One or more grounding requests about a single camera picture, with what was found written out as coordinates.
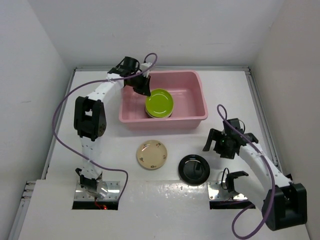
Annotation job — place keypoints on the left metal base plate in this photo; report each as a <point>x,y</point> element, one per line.
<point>112,190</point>

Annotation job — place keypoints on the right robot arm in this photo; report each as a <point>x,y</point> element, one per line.
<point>283,203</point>

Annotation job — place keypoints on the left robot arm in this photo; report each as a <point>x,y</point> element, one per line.
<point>90,121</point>

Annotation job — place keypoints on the black plate front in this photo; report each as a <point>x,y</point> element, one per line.
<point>194,170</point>

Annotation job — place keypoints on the pink plastic bin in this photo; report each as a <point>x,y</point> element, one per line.
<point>190,107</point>

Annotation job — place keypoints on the cream floral plate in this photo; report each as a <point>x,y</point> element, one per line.
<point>151,154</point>

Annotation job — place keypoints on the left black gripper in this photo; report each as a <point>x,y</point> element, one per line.
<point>144,89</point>

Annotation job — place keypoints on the metal base plate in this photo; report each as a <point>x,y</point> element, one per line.
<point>112,190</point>
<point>217,191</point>

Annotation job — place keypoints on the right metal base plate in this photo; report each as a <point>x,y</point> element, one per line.
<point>217,191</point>

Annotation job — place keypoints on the lime green plate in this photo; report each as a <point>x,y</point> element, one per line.
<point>160,104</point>

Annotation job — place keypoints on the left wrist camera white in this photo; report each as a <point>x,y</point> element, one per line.
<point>145,67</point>

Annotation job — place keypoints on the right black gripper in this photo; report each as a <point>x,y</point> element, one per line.
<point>215,135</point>

